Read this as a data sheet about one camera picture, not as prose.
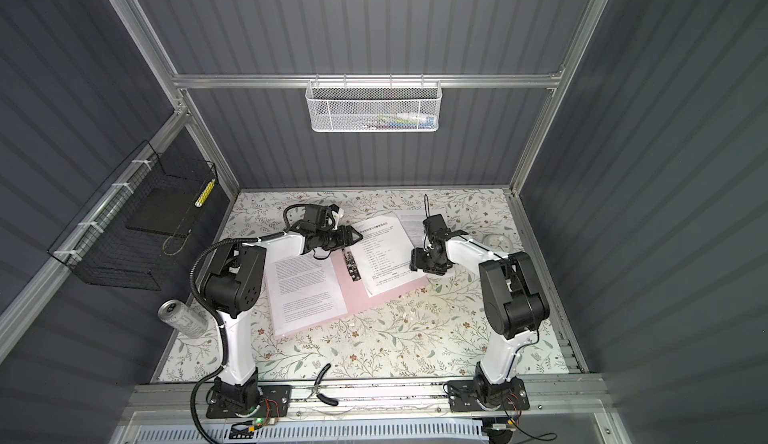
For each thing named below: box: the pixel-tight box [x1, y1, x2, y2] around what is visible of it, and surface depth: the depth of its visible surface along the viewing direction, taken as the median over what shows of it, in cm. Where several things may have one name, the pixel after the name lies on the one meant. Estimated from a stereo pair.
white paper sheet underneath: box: [351, 212, 427, 298], surface depth 103 cm
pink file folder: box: [265, 249, 430, 340], surface depth 94 cm
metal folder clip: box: [344, 251, 361, 282], surface depth 99 cm
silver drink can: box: [158, 299, 208, 338], surface depth 77 cm
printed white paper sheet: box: [265, 253, 348, 336], surface depth 92 cm
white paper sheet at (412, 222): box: [393, 210, 428, 248], surface depth 113 cm
